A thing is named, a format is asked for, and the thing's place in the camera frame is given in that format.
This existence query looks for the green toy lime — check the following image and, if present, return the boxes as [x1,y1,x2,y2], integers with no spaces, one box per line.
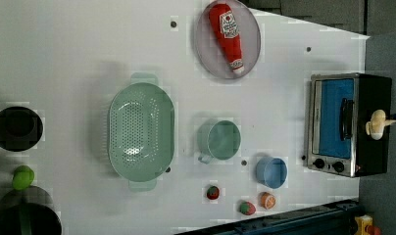
[12,165,34,191]

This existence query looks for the toy orange half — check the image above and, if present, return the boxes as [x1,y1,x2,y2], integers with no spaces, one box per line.
[260,192,276,210]

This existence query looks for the grey round plate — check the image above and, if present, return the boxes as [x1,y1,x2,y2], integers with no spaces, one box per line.
[194,0,261,79]

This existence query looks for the blue bowl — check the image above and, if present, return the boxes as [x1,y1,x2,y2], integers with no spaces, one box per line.
[256,157,287,189]

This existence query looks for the black cup upper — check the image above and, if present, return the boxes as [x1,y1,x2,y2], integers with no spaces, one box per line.
[0,107,43,152]

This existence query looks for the blue crate under table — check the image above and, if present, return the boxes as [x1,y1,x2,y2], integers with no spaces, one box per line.
[177,200,365,235]

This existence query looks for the red ketchup bottle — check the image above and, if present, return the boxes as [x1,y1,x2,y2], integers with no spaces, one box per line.
[209,3,244,74]

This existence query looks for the pink toy strawberry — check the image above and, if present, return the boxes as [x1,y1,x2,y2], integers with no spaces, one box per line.
[239,201,256,215]

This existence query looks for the green oval colander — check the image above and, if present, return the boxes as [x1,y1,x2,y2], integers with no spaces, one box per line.
[108,72,175,192]

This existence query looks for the peeled toy banana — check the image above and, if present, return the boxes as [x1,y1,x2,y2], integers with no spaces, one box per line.
[366,110,395,140]

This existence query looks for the yellow red toy object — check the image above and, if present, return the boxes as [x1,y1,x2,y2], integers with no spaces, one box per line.
[355,215,381,235]

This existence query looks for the red toy strawberry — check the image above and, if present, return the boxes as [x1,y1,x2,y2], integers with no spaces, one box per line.
[206,186,220,200]

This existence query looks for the black cup lower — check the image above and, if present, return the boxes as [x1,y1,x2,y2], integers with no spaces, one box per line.
[0,186,63,235]

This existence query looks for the green mug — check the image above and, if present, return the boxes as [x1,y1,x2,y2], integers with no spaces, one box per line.
[197,119,241,164]

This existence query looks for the black toaster oven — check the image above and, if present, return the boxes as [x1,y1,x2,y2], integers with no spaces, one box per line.
[306,73,392,177]

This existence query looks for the black cup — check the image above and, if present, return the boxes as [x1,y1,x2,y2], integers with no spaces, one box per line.
[0,107,43,152]
[0,186,63,235]

